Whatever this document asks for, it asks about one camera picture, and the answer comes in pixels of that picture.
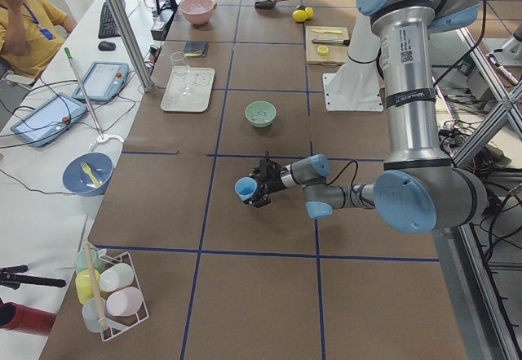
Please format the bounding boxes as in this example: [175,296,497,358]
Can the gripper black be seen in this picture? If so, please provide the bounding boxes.
[246,159,290,207]

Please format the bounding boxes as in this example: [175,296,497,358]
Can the light blue plastic cup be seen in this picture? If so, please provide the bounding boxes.
[234,177,258,203]

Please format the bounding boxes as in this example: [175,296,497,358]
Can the green ceramic bowl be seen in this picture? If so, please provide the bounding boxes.
[245,100,277,127]

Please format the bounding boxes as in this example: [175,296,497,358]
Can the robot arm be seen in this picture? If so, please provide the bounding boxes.
[235,0,488,233]

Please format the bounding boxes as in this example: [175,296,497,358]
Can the blue plastic bowl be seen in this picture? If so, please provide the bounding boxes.
[62,152,114,197]

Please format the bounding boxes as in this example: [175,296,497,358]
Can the metal ice scoop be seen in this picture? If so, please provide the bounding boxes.
[254,0,290,10]

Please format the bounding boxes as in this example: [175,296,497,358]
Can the pink bowl with ice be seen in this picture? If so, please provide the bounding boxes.
[179,0,217,25]

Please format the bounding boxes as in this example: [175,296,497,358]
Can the cream serving tray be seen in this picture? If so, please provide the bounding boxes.
[160,66,215,113]

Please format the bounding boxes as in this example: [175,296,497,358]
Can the clear wine glass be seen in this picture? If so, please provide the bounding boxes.
[170,51,192,96]

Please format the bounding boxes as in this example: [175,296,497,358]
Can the grey folded cloth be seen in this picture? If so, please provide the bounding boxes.
[183,41,209,58]

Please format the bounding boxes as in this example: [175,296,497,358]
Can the half lemon slice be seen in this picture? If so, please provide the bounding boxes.
[316,45,330,56]

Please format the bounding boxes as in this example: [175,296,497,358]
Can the wooden cutting board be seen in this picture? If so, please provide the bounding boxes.
[305,26,350,65]

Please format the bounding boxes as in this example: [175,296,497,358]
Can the white plastic cup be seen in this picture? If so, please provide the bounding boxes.
[99,263,134,292]

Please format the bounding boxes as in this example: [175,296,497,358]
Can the yellow plastic fork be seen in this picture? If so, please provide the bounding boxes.
[81,162,101,188]

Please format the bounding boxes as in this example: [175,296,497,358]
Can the yellow plastic knife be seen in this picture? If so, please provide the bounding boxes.
[311,29,343,34]

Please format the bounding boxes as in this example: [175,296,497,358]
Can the yellow lemon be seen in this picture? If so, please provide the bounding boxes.
[305,7,315,20]
[292,9,308,24]

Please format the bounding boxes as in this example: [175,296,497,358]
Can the far teach pendant tablet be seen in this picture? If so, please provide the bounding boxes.
[82,61,130,103]

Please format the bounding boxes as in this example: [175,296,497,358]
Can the teach pendant tablet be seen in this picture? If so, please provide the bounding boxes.
[82,61,130,103]
[11,93,87,148]

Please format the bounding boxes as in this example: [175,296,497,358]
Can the green plastic cup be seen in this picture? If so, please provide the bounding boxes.
[74,249,105,273]

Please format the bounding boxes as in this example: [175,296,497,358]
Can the yellow plastic cup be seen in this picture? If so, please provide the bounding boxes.
[75,269,94,304]

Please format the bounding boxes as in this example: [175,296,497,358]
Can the clear plastic cup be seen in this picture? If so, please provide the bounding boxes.
[82,298,107,333]

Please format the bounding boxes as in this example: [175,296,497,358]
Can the black computer mouse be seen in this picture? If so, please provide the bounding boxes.
[98,41,116,51]

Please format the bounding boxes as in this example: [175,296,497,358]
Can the black keyboard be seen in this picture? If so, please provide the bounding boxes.
[98,2,120,39]

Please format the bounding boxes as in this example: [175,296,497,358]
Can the near teach pendant tablet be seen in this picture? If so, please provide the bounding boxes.
[11,93,87,148]

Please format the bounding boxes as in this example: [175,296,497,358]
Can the black tripod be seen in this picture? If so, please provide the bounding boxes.
[1,264,67,290]

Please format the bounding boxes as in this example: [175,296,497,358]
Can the red cylinder bottle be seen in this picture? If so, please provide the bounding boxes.
[1,302,56,336]

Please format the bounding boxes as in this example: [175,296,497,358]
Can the seated person yellow shirt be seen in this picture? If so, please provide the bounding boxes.
[1,0,77,80]

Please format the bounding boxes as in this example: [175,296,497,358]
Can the white wire cup rack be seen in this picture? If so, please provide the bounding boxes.
[83,242,149,342]

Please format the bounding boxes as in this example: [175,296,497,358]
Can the aluminium frame post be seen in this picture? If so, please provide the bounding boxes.
[105,0,154,92]

